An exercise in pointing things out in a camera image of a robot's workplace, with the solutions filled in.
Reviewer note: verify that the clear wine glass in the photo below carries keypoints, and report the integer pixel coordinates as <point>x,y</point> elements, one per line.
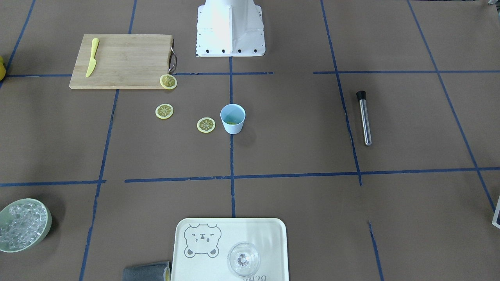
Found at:
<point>243,259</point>

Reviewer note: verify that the bamboo cutting board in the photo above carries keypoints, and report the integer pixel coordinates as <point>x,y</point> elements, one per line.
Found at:
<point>123,61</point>

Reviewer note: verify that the green bowl of ice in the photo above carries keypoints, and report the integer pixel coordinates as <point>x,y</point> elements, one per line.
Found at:
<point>24,223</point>

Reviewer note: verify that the lemon slice on table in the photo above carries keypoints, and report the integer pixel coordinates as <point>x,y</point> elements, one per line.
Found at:
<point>164,111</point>

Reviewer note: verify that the cream bear tray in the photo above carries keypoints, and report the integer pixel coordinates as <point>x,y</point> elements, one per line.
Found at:
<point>230,249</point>

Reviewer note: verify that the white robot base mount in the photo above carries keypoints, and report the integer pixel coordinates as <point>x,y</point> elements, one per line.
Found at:
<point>230,28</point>

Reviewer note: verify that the yellow lemon at edge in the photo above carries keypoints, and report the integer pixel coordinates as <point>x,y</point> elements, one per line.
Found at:
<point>3,70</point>

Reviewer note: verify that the lemon slice at board corner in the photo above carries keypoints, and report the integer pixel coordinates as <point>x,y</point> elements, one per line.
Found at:
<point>168,81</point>

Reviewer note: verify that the blue paper cup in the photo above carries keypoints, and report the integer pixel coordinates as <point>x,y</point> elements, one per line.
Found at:
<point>233,112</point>

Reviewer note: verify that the yellow plastic knife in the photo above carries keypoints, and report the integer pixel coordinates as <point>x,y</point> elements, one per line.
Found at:
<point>92,60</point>

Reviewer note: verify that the grey folded cloth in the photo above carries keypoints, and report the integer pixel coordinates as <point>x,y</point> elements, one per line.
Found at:
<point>149,272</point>

